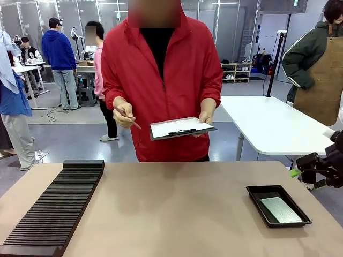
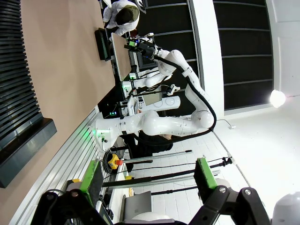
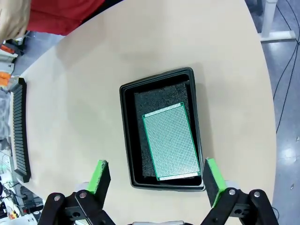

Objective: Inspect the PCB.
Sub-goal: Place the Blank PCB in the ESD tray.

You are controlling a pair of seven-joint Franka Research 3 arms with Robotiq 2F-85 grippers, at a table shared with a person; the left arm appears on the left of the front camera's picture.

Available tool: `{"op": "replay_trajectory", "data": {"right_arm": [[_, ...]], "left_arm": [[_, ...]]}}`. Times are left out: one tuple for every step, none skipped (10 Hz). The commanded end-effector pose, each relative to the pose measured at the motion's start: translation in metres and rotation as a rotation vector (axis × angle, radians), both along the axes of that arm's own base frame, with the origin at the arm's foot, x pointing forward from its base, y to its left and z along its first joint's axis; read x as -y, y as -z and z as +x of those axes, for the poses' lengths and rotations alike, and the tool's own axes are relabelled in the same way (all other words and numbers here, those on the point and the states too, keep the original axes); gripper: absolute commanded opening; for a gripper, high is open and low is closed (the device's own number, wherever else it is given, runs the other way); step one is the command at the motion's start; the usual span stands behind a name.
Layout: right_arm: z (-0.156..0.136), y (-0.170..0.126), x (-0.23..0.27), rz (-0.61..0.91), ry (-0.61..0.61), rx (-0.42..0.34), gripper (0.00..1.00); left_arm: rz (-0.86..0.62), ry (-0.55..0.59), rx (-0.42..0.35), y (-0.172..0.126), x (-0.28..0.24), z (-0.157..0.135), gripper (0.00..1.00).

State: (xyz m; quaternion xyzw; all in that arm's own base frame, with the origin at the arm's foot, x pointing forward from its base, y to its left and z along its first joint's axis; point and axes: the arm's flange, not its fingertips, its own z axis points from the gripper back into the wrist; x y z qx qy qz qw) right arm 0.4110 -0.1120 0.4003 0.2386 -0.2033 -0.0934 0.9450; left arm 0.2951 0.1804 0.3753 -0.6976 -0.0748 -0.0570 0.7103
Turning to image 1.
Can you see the black equipment bags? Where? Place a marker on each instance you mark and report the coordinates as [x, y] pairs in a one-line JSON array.
[[262, 63]]

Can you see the grey background workbench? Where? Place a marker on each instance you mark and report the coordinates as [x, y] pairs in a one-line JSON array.
[[87, 70]]

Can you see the person in red jacket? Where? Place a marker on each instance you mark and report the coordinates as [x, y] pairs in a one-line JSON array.
[[166, 75]]

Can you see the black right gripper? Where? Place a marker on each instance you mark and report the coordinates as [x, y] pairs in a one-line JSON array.
[[335, 163]]

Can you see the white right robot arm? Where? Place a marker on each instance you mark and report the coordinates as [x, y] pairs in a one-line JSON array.
[[341, 117]]

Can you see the black plastic tray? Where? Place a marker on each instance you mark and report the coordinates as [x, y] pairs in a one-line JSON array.
[[257, 195]]

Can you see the person in blue hoodie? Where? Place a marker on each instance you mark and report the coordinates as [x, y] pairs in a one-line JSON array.
[[59, 51]]

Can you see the black tripod pole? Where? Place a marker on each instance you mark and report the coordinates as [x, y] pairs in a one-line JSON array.
[[276, 59]]

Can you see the person in brown apron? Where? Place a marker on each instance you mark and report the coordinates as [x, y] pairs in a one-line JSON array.
[[316, 67]]

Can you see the seated person in varsity jacket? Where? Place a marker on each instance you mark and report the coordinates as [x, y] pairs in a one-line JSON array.
[[30, 53]]

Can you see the green perforated PCB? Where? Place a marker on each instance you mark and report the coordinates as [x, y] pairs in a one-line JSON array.
[[281, 210]]

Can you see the person's left hand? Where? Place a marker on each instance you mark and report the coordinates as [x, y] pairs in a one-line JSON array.
[[208, 113]]

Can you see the red-sleeved left forearm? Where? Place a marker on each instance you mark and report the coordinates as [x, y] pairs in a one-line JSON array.
[[213, 91]]

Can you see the black slotted PCB rack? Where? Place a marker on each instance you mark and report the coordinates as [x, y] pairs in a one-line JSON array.
[[53, 203]]

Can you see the background camera stand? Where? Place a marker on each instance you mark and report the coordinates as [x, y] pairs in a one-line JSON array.
[[75, 33]]

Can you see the white side table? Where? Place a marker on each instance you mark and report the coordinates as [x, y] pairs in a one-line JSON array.
[[273, 125]]

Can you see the person in pink top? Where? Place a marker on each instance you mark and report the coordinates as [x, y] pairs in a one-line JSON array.
[[100, 69]]

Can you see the black clipboard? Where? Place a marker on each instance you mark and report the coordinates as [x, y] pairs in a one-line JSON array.
[[185, 134]]

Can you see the white paper sheet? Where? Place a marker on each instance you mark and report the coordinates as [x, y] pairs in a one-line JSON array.
[[179, 128]]

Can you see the red-sleeved right forearm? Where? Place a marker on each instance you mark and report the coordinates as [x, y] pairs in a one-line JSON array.
[[113, 91]]

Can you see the dark step stool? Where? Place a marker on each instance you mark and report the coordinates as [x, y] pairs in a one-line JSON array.
[[87, 96]]

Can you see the white background desk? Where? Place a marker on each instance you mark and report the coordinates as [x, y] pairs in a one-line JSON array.
[[26, 67]]

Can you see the cardboard box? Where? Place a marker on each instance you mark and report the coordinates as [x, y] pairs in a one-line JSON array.
[[86, 63]]

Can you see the person's right hand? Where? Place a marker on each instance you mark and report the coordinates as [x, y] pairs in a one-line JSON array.
[[123, 113]]

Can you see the red pen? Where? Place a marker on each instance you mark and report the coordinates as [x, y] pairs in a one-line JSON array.
[[128, 119]]

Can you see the wooden shoe shelf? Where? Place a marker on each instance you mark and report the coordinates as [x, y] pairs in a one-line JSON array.
[[237, 72]]

